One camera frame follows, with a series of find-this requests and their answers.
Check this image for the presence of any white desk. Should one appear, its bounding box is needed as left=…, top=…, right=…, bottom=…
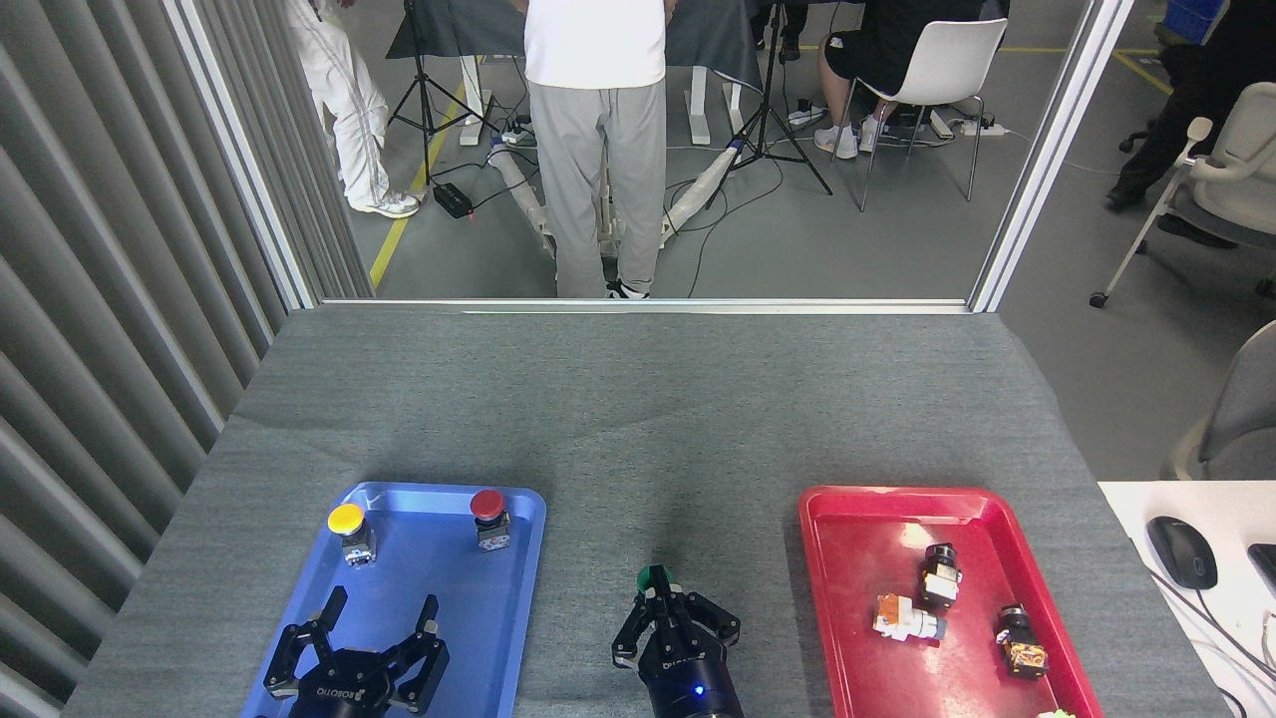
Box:
left=1097, top=481, right=1276, bottom=718

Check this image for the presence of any blue storage box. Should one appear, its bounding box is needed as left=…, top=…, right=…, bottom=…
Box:
left=1164, top=0, right=1229, bottom=46

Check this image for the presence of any red push button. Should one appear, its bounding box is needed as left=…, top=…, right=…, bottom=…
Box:
left=470, top=489, right=512, bottom=551

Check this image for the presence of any blue plastic tray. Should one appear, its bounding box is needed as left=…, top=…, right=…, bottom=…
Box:
left=239, top=482, right=548, bottom=718

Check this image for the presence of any silver frame post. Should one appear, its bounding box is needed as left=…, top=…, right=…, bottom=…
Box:
left=967, top=0, right=1139, bottom=313
left=164, top=0, right=320, bottom=310

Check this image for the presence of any black tripod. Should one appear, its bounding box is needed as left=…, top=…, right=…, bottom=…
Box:
left=387, top=0, right=496, bottom=187
left=726, top=0, right=834, bottom=196

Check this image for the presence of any red plastic tray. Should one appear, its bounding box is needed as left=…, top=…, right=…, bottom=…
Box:
left=797, top=485, right=1106, bottom=718

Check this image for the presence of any yellow push button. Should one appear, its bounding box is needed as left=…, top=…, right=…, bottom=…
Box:
left=327, top=503, right=377, bottom=569

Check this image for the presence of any silver frame rail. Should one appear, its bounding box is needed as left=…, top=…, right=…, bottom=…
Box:
left=319, top=296, right=973, bottom=316

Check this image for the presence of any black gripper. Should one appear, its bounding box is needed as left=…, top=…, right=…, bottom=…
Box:
left=264, top=586, right=451, bottom=718
left=611, top=590, right=746, bottom=718

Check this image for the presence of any black and orange switch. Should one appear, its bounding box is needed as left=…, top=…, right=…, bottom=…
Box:
left=995, top=603, right=1050, bottom=680

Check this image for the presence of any beige office chair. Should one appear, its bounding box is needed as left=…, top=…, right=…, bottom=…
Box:
left=1090, top=82, right=1276, bottom=308

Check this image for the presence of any grey office chair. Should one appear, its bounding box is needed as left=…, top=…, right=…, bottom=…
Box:
left=1159, top=319, right=1276, bottom=482

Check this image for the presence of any white plastic chair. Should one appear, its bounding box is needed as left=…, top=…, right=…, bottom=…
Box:
left=859, top=18, right=1009, bottom=213

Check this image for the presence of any grey table cloth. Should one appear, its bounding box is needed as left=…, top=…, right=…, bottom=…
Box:
left=60, top=307, right=1232, bottom=718

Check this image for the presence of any black selector switch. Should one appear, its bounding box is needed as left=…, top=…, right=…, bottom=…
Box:
left=919, top=543, right=963, bottom=609

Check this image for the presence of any black computer mouse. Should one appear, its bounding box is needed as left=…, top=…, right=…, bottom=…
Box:
left=1146, top=516, right=1219, bottom=591

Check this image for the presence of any white and orange switch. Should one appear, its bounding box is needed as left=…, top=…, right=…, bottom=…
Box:
left=874, top=594, right=948, bottom=644

